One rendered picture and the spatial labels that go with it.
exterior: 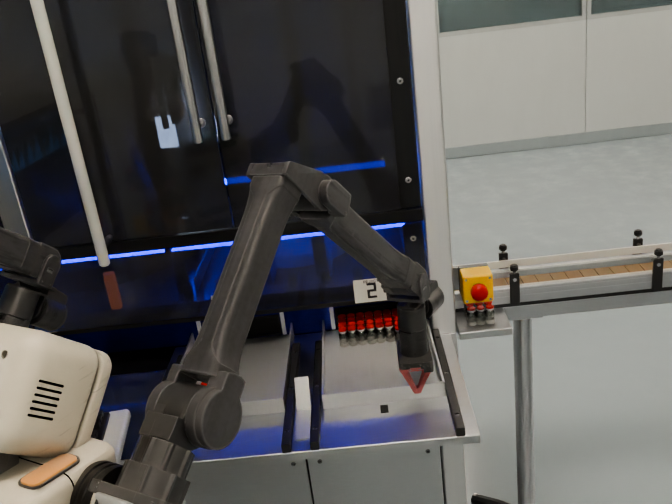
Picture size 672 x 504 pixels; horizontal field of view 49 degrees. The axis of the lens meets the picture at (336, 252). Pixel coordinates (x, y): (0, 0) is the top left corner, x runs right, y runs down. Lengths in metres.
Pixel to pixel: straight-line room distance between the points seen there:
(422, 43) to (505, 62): 4.80
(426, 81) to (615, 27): 5.05
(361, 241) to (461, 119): 5.18
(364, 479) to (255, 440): 0.57
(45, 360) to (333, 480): 1.22
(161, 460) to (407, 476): 1.19
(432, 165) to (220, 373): 0.84
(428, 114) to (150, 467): 0.99
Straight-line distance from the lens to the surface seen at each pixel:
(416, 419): 1.53
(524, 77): 6.44
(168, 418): 0.96
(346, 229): 1.21
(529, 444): 2.22
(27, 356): 0.96
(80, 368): 1.00
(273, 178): 1.07
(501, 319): 1.87
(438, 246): 1.71
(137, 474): 0.94
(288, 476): 2.04
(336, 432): 1.52
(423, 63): 1.60
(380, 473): 2.03
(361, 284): 1.73
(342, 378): 1.68
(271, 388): 1.68
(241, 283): 1.00
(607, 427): 3.02
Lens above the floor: 1.77
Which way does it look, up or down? 22 degrees down
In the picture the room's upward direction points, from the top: 7 degrees counter-clockwise
